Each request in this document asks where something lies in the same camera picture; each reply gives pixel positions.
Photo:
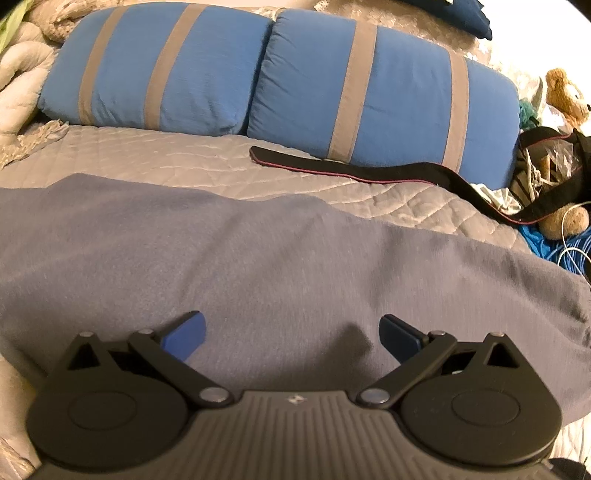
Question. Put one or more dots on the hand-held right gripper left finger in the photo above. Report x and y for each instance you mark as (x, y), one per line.
(182, 334)

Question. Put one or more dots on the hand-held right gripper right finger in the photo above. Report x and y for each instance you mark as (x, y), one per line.
(399, 337)

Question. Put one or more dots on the grey blanket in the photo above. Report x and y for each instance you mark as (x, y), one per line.
(277, 258)

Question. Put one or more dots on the grey quilted bedspread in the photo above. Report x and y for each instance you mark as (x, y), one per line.
(184, 157)

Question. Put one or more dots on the clear plastic bag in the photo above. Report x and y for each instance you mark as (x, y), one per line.
(554, 152)

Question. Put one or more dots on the blue pillow with grey stripes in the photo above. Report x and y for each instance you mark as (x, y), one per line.
(406, 92)
(124, 74)

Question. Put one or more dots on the teal yarn ball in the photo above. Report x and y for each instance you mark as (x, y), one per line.
(528, 113)

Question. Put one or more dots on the white quilted comforter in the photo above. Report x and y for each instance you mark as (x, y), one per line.
(23, 92)

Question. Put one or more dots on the brown teddy bear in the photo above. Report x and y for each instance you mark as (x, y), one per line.
(563, 92)

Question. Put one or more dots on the dark blue cushion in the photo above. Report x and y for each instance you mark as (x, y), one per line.
(457, 16)

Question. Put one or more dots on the beige fluffy blanket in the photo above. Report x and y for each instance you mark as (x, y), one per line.
(60, 18)

